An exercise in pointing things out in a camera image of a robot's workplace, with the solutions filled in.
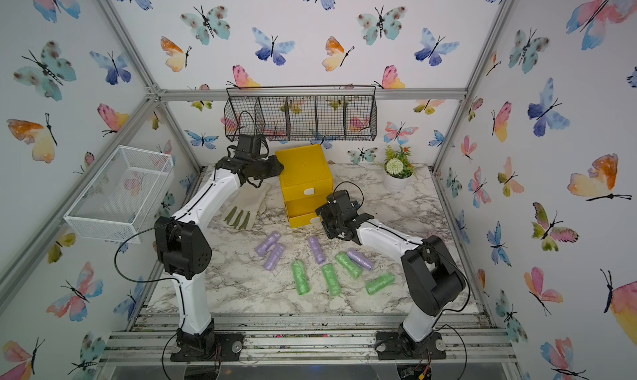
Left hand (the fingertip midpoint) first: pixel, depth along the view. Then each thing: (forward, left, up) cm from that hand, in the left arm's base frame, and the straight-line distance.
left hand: (285, 164), depth 91 cm
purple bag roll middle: (-22, -11, -21) cm, 33 cm away
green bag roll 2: (-35, -16, -20) cm, 44 cm away
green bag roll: (-35, -6, -21) cm, 41 cm away
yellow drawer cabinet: (-9, -8, 0) cm, 12 cm away
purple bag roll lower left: (-26, +5, -21) cm, 34 cm away
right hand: (-16, -12, -9) cm, 22 cm away
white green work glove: (-5, +20, -22) cm, 30 cm away
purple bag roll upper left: (-18, +6, -21) cm, 29 cm away
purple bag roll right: (-28, -27, -20) cm, 44 cm away
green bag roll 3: (-32, -25, -21) cm, 46 cm away
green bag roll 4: (-37, -32, -20) cm, 53 cm away
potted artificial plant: (+3, -44, -6) cm, 44 cm away
